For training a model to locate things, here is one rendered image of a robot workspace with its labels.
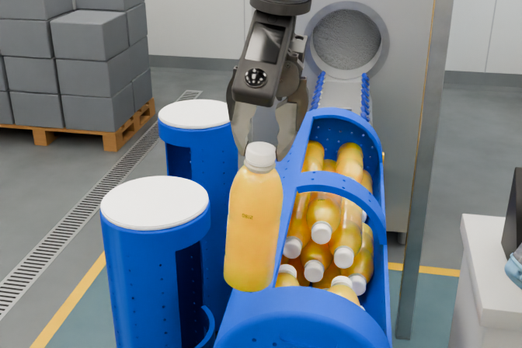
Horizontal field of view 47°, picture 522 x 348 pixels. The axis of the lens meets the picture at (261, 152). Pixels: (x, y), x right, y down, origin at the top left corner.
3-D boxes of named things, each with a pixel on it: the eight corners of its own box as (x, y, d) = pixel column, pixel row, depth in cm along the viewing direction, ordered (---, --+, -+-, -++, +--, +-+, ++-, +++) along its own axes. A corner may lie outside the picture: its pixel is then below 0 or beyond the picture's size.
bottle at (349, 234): (335, 225, 141) (332, 272, 124) (327, 200, 139) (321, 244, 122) (365, 219, 139) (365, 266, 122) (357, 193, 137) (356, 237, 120)
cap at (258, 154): (250, 153, 81) (251, 140, 80) (278, 159, 80) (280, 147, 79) (241, 165, 77) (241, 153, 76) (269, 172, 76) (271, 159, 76)
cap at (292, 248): (289, 233, 122) (288, 238, 121) (305, 243, 123) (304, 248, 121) (279, 246, 124) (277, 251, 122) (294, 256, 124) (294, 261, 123)
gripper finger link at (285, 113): (304, 143, 83) (301, 81, 78) (299, 165, 77) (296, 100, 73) (281, 143, 83) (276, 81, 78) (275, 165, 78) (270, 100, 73)
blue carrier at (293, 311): (371, 207, 175) (391, 116, 163) (374, 473, 96) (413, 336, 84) (274, 189, 178) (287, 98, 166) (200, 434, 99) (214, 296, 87)
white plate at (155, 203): (101, 233, 142) (102, 238, 143) (217, 218, 149) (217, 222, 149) (99, 181, 167) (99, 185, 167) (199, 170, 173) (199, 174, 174)
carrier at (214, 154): (200, 282, 272) (158, 317, 250) (191, 96, 236) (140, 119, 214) (253, 304, 257) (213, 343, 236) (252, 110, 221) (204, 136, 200)
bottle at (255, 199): (232, 255, 91) (242, 144, 82) (278, 268, 89) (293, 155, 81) (216, 283, 84) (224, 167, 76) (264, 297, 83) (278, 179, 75)
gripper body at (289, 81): (304, 78, 80) (317, -13, 73) (297, 106, 72) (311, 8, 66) (246, 69, 80) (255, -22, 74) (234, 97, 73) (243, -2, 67)
